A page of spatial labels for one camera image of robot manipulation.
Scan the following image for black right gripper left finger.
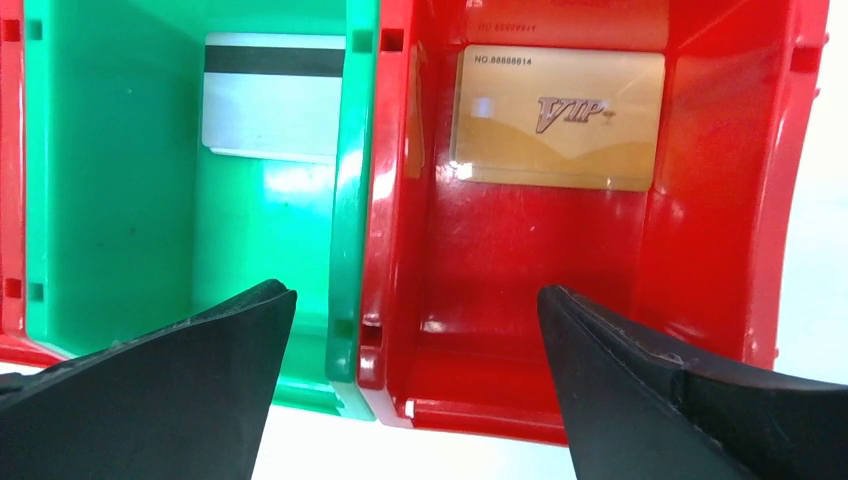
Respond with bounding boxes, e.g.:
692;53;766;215
1;280;297;479

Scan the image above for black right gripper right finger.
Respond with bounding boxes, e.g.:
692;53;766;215
537;285;847;479

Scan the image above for gold VIP card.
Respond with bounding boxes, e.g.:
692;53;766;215
448;45;666;192

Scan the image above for silver magnetic stripe card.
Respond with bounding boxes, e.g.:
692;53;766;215
201;32;346;164

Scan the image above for red plastic bin left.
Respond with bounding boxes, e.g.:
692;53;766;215
1;1;62;367

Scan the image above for red plastic bin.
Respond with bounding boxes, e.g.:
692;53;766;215
1;1;62;367
357;1;830;444

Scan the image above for green plastic bin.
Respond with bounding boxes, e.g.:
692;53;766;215
23;1;379;421

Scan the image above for red plastic bin right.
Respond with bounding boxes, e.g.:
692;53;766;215
357;1;830;444

